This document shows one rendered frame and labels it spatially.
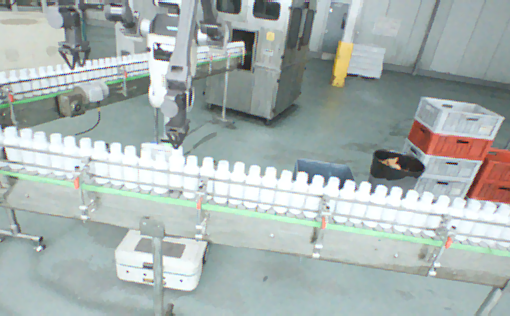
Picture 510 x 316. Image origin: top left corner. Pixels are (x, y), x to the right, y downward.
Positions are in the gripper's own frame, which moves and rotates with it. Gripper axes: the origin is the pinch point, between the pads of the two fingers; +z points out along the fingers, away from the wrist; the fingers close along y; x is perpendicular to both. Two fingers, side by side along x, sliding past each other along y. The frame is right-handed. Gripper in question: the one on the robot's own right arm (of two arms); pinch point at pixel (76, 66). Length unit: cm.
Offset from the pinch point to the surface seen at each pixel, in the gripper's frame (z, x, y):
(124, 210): 49, 26, 20
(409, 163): 81, 213, -152
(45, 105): 46, -69, -69
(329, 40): 51, 263, -1179
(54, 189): 44.6, -2.5, 19.8
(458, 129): 44, 247, -158
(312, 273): 139, 126, -55
